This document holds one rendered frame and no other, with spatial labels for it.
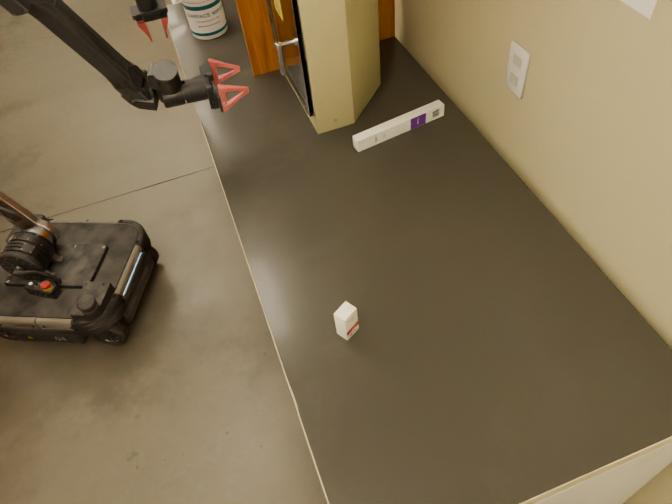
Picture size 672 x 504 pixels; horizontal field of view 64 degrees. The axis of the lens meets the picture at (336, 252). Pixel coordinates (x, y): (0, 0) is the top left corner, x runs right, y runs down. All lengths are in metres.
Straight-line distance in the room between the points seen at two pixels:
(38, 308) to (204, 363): 0.68
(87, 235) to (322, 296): 1.57
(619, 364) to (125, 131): 2.95
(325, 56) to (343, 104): 0.16
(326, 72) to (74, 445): 1.62
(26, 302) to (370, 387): 1.70
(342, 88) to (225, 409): 1.26
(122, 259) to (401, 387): 1.59
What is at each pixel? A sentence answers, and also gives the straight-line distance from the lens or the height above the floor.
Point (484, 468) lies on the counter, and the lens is 1.02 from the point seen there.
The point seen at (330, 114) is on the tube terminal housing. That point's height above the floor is 0.99.
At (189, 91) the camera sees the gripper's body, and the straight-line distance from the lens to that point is 1.42.
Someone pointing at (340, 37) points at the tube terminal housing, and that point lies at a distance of 1.43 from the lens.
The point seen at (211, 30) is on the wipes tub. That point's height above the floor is 0.97.
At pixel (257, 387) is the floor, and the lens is 2.16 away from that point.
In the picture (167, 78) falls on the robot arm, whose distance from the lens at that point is 1.35.
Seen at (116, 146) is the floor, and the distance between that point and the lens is 3.40.
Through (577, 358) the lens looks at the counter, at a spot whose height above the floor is 0.94.
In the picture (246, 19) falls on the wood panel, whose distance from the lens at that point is 1.75.
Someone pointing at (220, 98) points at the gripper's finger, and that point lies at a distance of 1.39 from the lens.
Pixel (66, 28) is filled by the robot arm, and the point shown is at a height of 1.39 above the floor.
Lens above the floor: 1.90
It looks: 51 degrees down
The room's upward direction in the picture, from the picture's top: 8 degrees counter-clockwise
